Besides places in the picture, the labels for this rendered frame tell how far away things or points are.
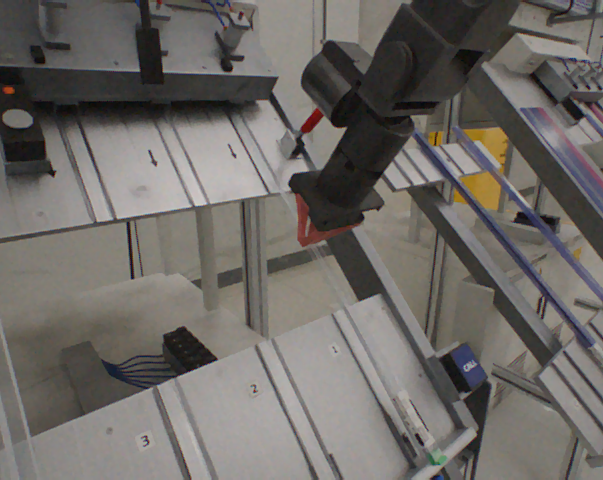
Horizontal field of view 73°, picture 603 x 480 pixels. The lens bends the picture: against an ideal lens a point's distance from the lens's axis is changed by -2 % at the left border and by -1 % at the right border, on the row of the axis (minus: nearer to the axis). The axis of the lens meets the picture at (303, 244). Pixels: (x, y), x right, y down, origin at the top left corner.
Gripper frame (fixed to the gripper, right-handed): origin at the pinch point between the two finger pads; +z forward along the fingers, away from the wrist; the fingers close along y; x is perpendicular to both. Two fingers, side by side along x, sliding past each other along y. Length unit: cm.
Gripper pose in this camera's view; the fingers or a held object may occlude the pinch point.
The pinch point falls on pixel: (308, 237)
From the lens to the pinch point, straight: 52.8
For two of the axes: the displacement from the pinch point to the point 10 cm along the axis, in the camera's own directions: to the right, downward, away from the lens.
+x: 5.0, 7.8, -3.7
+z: -3.9, 5.9, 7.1
